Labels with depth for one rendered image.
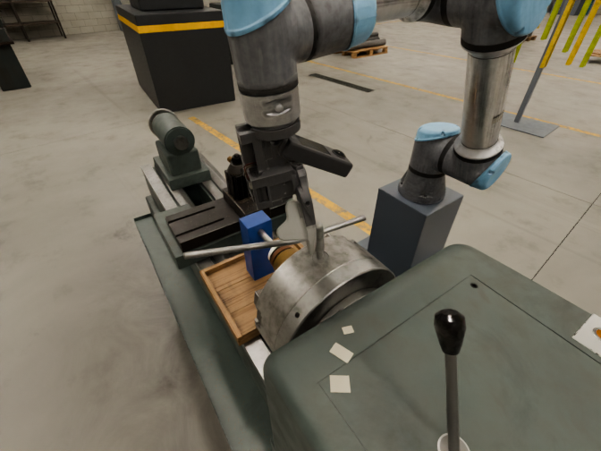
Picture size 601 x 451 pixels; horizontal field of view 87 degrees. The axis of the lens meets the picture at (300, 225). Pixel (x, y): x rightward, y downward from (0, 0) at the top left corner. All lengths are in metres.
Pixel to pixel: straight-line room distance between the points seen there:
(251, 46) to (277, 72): 0.04
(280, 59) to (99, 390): 1.93
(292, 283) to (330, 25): 0.43
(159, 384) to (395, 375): 1.62
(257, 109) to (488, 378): 0.46
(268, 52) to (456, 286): 0.47
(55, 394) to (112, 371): 0.26
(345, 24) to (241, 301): 0.81
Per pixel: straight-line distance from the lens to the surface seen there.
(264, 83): 0.39
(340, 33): 0.44
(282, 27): 0.39
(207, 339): 1.39
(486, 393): 0.53
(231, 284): 1.08
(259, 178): 0.44
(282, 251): 0.83
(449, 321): 0.37
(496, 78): 0.81
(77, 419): 2.09
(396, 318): 0.54
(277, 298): 0.64
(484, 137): 0.91
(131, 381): 2.06
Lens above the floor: 1.68
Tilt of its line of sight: 39 degrees down
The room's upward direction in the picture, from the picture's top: straight up
